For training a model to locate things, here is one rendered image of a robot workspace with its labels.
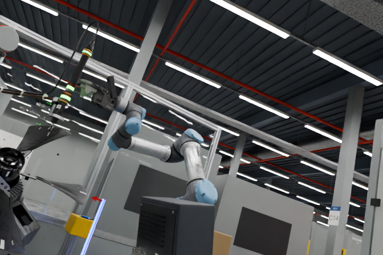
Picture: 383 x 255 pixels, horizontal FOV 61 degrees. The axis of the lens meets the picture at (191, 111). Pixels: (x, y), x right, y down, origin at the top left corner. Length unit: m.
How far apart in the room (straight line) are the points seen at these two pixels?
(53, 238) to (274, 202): 3.69
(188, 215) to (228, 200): 4.09
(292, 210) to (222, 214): 1.19
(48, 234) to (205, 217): 1.57
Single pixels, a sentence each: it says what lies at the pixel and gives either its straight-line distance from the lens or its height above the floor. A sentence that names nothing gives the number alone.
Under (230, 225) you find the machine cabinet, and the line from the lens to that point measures 4.96.
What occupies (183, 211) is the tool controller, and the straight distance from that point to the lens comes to 0.84.
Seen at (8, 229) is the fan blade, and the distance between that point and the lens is 1.41.
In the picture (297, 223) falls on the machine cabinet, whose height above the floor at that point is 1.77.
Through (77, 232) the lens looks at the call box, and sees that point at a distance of 1.84.
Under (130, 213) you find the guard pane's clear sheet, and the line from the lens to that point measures 2.44.
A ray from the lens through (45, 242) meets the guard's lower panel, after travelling 2.33.
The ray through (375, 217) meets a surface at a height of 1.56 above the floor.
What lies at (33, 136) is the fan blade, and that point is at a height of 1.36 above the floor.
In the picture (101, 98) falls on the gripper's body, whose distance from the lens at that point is 1.62.
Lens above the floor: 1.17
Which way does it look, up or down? 19 degrees up
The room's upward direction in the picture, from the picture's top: 18 degrees clockwise
